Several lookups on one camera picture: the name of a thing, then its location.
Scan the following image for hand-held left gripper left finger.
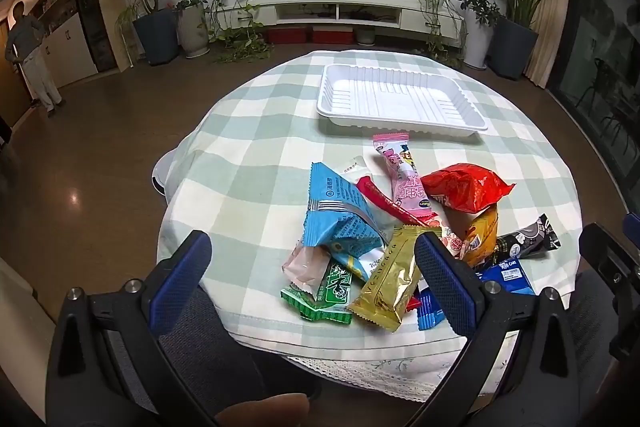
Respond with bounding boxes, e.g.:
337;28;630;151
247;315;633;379
45;230;262;427

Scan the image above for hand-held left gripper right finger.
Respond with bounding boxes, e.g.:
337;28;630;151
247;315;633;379
410;231;581;427

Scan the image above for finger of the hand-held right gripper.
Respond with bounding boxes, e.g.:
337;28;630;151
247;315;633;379
578;222;640;294

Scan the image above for red and blue snack packet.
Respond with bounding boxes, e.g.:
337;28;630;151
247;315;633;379
406;289;448;332

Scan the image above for gold snack packet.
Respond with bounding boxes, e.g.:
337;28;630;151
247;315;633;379
346;225;442;333

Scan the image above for dark blue snack packet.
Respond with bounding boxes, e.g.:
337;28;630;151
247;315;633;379
472;258;536;298

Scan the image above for black snack packet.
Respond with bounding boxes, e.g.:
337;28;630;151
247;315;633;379
492;213;562;262

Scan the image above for red puffed snack packet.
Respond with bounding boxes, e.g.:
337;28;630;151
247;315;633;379
421;163;515;214

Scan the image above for green snack packet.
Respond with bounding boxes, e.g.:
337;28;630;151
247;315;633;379
280;257;354;325

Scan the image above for pale pink snack packet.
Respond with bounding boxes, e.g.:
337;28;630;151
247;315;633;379
282;243;333;298

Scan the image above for light blue snack packet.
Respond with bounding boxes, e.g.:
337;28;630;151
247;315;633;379
301;161;396;284

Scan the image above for white plastic tray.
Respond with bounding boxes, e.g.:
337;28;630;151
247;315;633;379
316;63;489;138

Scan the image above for person's left hand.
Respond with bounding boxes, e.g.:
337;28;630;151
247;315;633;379
215;394;311;427

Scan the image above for grey mesh chair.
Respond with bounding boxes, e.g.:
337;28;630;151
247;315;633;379
565;267;623;427
97;284;323;427

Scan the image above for white and red snack packet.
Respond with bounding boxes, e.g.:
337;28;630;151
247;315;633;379
417;213;471;260

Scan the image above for orange snack packet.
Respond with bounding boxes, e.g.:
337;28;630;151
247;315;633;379
462;204;500;268

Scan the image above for white round table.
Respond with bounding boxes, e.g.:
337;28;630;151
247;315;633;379
151;147;177;198

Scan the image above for white lace tablecloth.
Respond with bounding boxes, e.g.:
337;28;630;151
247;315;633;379
282;347;488;404

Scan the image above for red stick snack packet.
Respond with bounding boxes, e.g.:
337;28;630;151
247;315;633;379
355;176;426;228

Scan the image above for black outdoor chairs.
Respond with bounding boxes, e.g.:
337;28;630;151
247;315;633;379
575;57;640;160

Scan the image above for green checked tablecloth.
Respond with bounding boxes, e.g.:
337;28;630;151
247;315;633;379
156;49;587;360

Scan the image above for plant in grey pot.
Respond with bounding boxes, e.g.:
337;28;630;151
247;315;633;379
174;0;212;58

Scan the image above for trailing green plant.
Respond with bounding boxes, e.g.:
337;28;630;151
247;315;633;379
207;0;275;64

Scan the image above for red storage box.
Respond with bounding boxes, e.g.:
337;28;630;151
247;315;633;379
265;27;309;46
312;26;354;44

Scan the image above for plant in white pot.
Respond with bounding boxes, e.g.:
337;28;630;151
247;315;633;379
455;0;502;71

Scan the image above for trailing plant on cabinet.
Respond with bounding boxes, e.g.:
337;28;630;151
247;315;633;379
416;0;468;66

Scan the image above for white television cabinet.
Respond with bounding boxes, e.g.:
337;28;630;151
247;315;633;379
248;0;467;48

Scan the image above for white wall cupboards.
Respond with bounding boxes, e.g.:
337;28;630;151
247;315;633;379
0;0;100;90

